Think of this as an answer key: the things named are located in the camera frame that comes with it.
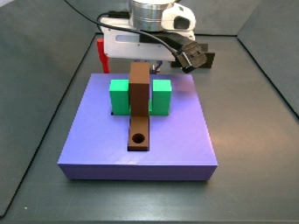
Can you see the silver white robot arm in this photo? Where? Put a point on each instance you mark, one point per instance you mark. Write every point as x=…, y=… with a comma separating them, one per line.
x=160, y=17

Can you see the black angled fixture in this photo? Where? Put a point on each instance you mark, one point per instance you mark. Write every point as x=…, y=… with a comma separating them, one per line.
x=209, y=58

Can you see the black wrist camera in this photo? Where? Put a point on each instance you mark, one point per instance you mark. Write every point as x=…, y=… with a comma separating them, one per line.
x=191, y=57

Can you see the purple base block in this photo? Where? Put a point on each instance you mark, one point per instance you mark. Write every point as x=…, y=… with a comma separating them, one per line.
x=103, y=151

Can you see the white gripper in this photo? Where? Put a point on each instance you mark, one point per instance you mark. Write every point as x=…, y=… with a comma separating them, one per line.
x=123, y=45

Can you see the green U-shaped block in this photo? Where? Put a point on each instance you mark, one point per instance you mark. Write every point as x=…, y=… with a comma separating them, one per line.
x=159, y=103

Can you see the red peg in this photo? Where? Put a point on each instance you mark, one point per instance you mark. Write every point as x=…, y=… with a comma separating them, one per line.
x=103, y=57

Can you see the brown L-shaped bracket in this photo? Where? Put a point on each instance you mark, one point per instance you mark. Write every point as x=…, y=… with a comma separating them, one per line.
x=139, y=99

